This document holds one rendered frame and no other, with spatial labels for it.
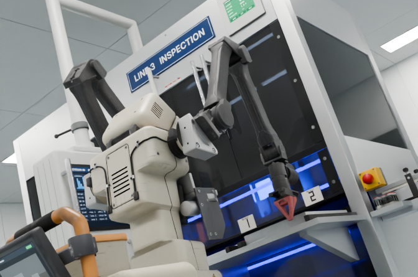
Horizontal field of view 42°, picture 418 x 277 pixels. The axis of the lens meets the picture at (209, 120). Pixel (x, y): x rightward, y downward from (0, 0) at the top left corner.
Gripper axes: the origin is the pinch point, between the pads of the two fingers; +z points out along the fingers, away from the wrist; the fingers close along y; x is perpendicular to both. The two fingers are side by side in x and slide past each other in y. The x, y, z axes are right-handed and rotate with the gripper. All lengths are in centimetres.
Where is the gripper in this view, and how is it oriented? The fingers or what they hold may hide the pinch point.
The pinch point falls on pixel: (290, 218)
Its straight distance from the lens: 188.5
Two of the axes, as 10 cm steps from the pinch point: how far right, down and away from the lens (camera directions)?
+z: 1.8, 8.6, -4.8
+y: 6.4, 2.6, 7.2
